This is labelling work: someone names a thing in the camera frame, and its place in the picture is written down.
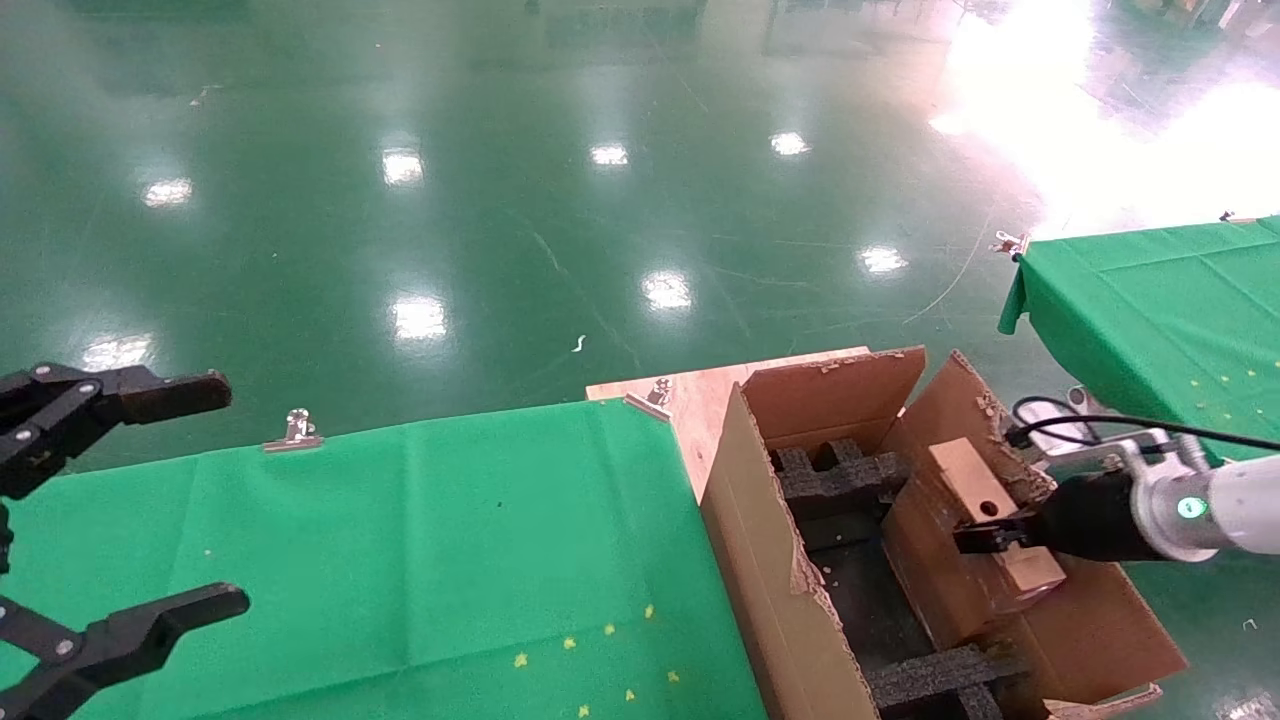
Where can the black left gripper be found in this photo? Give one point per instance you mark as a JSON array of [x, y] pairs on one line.
[[4, 540]]

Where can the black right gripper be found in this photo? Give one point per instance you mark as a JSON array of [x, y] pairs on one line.
[[1090, 515]]

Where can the brown wooden block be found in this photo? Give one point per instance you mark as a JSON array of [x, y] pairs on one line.
[[965, 470]]

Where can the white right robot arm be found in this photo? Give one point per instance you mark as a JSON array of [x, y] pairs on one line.
[[1240, 505]]

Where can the large open cardboard carton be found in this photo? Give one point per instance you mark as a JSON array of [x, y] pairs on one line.
[[760, 560]]

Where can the black foam insert block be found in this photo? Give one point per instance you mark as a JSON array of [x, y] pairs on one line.
[[930, 680], [830, 480]]

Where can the green tablecloth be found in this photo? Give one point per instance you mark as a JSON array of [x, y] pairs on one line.
[[1150, 300], [400, 550]]

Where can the plywood table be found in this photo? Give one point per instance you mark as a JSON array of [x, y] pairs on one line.
[[700, 400]]

